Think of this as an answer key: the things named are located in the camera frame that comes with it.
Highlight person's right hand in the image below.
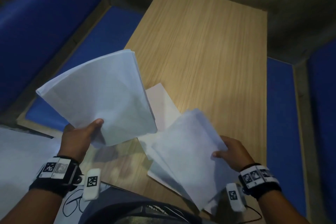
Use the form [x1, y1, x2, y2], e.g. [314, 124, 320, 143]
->
[212, 136, 256, 172]

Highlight person's left hand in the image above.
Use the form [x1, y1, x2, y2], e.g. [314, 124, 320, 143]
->
[57, 118, 105, 163]

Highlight white paper sheets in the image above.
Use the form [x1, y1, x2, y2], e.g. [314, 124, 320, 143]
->
[151, 108, 240, 212]

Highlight thick white paper stack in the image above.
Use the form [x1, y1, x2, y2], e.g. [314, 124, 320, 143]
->
[36, 49, 158, 148]

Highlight person's left forearm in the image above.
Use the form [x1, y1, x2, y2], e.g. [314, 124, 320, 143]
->
[0, 188, 64, 224]

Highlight person's right forearm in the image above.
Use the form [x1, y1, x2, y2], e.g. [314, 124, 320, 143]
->
[258, 190, 311, 224]

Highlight black marker wristband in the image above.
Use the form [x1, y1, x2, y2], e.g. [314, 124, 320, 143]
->
[29, 156, 85, 197]
[238, 163, 282, 201]

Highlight blue bench seat cushion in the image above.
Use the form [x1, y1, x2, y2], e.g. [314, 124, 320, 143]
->
[25, 6, 145, 132]
[266, 57, 307, 218]

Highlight white paper sheet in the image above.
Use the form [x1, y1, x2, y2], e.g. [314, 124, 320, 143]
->
[138, 83, 218, 215]

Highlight dark grey trousers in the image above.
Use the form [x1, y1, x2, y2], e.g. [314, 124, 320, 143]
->
[79, 187, 210, 224]

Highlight blue bench backrest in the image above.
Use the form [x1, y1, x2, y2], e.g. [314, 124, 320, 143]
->
[308, 40, 336, 222]
[0, 0, 106, 113]

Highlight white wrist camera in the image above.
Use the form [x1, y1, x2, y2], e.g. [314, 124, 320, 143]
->
[82, 168, 102, 201]
[226, 183, 247, 213]

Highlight thin black cable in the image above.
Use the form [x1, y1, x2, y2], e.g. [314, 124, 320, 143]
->
[244, 204, 263, 220]

